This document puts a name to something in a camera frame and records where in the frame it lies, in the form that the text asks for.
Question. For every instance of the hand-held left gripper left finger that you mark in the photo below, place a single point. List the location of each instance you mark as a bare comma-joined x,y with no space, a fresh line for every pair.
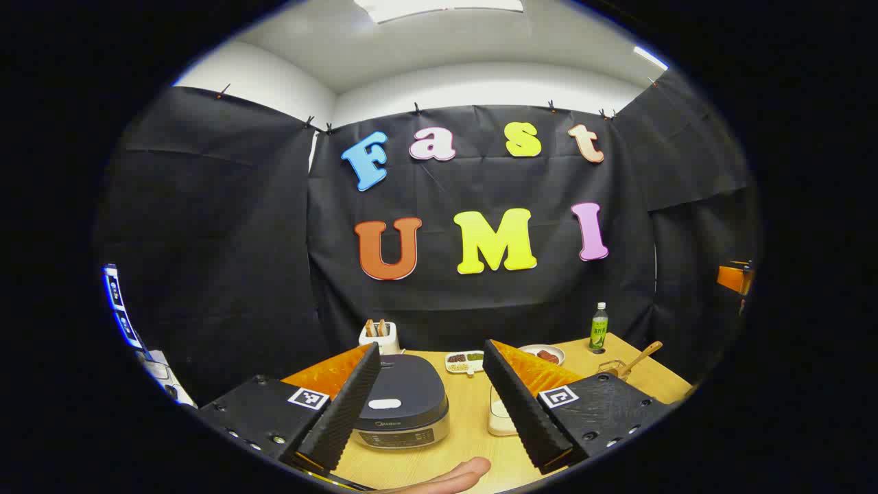
343,412

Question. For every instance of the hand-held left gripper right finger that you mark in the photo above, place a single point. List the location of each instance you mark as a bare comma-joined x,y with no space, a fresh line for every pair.
521,412

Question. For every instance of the dark grey rice cooker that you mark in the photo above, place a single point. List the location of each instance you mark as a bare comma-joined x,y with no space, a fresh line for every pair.
408,384

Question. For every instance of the wooden spoon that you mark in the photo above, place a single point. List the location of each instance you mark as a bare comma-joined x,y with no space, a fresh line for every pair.
641,357

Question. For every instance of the white round plate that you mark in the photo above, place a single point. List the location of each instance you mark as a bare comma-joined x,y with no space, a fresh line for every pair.
528,351

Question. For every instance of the white divided condiment dish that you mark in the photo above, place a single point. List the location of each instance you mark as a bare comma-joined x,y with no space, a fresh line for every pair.
465,362

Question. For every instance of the white toaster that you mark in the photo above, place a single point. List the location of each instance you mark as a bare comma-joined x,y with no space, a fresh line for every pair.
387,343

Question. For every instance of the green tea bottle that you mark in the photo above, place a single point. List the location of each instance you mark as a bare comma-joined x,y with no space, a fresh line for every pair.
599,329

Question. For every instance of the white side desk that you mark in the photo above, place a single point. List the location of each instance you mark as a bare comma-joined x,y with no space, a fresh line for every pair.
164,377

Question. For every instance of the black backdrop cloth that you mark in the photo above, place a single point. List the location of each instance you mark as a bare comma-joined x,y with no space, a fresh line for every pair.
226,240

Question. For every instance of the computer monitor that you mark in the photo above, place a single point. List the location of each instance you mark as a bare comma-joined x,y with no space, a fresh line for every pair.
120,309

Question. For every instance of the orange object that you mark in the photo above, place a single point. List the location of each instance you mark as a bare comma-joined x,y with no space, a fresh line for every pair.
734,278

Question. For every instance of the small ceiling light panel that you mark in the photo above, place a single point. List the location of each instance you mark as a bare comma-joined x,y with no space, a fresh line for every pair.
650,57

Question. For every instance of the large ceiling light panel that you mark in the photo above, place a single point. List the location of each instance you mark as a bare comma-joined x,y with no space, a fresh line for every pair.
439,8

